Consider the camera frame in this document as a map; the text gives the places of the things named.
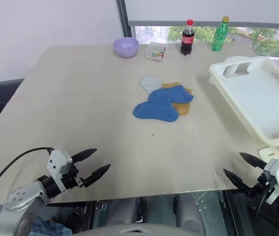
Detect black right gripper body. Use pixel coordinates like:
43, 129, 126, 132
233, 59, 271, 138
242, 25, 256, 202
248, 172, 277, 197

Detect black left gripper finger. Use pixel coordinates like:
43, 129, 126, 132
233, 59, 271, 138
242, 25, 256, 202
83, 164, 111, 189
71, 148, 97, 163

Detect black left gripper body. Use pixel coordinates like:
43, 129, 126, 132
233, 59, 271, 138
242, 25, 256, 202
60, 164, 86, 190

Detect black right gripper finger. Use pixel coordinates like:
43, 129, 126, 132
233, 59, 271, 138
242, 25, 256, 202
239, 152, 268, 170
223, 168, 253, 195

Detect white plastic basket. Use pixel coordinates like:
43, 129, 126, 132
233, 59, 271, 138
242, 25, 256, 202
208, 56, 279, 160

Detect clear box with coloured clips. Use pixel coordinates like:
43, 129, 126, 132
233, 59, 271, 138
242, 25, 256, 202
144, 41, 167, 61

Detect blue plaid cloth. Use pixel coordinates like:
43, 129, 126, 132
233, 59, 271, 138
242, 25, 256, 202
30, 216, 73, 236

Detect blue sock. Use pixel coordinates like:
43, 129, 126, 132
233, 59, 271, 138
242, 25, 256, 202
148, 85, 194, 104
132, 98, 180, 123

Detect mustard yellow sock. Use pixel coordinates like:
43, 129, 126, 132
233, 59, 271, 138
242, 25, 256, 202
162, 82, 193, 117

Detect grey sock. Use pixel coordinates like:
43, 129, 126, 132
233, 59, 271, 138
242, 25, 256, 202
140, 76, 163, 94

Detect purple plastic bowl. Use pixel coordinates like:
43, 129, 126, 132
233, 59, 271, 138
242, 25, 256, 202
112, 37, 139, 59

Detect green soda bottle yellow cap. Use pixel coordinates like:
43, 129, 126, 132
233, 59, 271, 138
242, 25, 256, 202
211, 16, 229, 52

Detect cola bottle with red cap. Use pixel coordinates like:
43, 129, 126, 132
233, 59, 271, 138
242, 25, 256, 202
180, 19, 195, 56

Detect grey roller blind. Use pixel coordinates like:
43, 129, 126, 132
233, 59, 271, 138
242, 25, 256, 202
124, 0, 279, 27

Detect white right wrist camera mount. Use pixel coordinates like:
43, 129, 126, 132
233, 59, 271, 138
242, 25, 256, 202
263, 158, 279, 205

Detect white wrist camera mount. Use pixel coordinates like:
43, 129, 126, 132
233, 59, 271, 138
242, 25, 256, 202
263, 158, 279, 205
46, 149, 73, 193

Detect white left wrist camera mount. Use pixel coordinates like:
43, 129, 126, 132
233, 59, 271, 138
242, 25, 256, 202
46, 149, 73, 193

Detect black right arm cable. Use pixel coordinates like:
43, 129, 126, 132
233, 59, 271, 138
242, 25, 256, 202
253, 190, 269, 233

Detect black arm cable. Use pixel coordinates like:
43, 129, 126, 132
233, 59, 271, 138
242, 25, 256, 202
0, 147, 54, 214
253, 190, 269, 233

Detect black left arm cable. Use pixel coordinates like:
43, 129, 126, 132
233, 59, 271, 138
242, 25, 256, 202
0, 147, 54, 214

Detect dark window frame post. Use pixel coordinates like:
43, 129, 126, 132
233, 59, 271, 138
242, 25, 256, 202
116, 0, 137, 39

